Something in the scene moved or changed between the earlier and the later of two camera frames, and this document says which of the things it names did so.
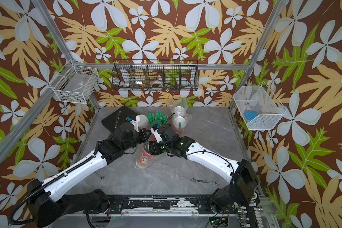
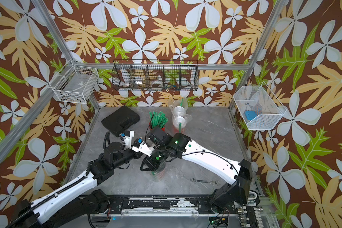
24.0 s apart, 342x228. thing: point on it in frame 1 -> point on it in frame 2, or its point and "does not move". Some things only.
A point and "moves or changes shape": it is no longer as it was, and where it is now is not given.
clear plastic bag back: (143, 159) moves or changes shape
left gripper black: (144, 137) -> (137, 155)
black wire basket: (155, 74) does not move
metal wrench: (216, 182) does not move
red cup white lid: (179, 111) does not move
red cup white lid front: (179, 124) does not move
